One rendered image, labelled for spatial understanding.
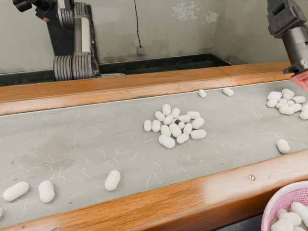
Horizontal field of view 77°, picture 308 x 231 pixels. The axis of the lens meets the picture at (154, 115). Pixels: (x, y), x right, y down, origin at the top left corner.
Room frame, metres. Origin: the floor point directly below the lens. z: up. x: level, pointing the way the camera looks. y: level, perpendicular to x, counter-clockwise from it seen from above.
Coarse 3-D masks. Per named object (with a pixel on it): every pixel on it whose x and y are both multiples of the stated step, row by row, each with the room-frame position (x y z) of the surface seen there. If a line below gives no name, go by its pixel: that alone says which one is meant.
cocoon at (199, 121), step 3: (198, 117) 0.37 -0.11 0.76; (201, 117) 0.37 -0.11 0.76; (195, 120) 0.36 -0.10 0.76; (198, 120) 0.36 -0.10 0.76; (201, 120) 0.36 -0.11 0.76; (192, 123) 0.36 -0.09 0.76; (195, 123) 0.35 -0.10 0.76; (198, 123) 0.35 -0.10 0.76; (201, 123) 0.36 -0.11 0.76; (195, 126) 0.35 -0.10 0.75; (198, 126) 0.35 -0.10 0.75
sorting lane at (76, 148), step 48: (192, 96) 0.51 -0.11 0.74; (240, 96) 0.52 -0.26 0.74; (0, 144) 0.27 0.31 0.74; (48, 144) 0.28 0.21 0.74; (96, 144) 0.29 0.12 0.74; (144, 144) 0.29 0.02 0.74; (192, 144) 0.30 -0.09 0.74; (240, 144) 0.31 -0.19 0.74; (288, 144) 0.32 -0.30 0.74; (0, 192) 0.17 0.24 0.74; (96, 192) 0.18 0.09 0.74
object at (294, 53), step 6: (294, 48) 0.57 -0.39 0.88; (300, 48) 0.56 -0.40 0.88; (306, 48) 0.56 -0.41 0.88; (288, 54) 0.58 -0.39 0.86; (294, 54) 0.56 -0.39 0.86; (300, 54) 0.55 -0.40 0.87; (306, 54) 0.55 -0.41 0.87; (294, 60) 0.55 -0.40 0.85; (300, 60) 0.52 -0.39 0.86; (306, 60) 0.52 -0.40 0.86; (294, 66) 0.53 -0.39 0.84; (288, 72) 0.54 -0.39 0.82; (294, 72) 0.56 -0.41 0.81
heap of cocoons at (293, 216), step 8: (296, 208) 0.17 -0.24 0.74; (304, 208) 0.17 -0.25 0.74; (280, 216) 0.15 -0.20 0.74; (288, 216) 0.15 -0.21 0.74; (296, 216) 0.15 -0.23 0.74; (304, 216) 0.16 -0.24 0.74; (272, 224) 0.15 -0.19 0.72; (280, 224) 0.14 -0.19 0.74; (288, 224) 0.14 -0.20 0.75; (296, 224) 0.14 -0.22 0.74; (304, 224) 0.15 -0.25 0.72
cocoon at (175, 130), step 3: (174, 123) 0.34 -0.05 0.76; (171, 126) 0.33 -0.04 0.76; (174, 126) 0.33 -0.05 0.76; (177, 126) 0.33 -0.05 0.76; (171, 129) 0.33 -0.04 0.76; (174, 129) 0.33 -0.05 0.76; (177, 129) 0.32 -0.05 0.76; (180, 129) 0.33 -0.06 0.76; (171, 132) 0.33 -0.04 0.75; (174, 132) 0.32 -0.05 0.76; (177, 132) 0.32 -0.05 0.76; (180, 132) 0.32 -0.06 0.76; (174, 135) 0.32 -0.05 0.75; (177, 135) 0.32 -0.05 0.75
